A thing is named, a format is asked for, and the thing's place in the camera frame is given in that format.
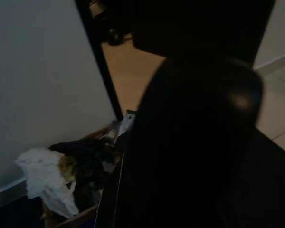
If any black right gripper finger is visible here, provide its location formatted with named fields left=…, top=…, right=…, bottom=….
left=96, top=147, right=140, bottom=228

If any blue long-handled dustpan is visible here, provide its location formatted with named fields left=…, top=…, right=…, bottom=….
left=118, top=58, right=264, bottom=228

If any black floor mat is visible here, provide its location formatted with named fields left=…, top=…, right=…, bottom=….
left=0, top=127, right=285, bottom=228

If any brown cardboard box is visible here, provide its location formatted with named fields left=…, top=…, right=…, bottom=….
left=41, top=125, right=125, bottom=228

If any black crumpled cloth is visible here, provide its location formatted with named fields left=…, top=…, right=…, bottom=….
left=48, top=139, right=121, bottom=190

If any white carton green edge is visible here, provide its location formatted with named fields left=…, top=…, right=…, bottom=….
left=120, top=109, right=138, bottom=139

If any white crumpled plastic bag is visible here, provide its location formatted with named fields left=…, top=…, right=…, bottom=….
left=14, top=147, right=79, bottom=219

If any black kettlebell white mark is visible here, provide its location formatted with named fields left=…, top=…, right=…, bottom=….
left=107, top=28, right=124, bottom=46

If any thin black door frame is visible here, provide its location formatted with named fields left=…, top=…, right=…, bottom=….
left=74, top=0, right=124, bottom=121

